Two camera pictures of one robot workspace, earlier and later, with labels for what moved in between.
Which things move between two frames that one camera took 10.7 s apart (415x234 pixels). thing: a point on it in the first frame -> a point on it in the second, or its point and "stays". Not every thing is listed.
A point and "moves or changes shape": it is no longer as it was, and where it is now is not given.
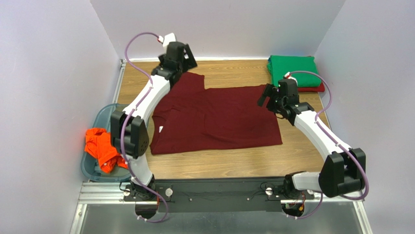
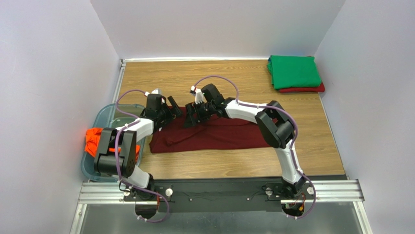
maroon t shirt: x=188 y=117 moves or changes shape
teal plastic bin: x=91 y=167 stays
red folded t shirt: x=318 y=89 stays
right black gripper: x=269 y=96 -> x=197 y=111
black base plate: x=215 y=195 stays
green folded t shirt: x=278 y=65 stays
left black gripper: x=188 y=56 -> x=170 y=109
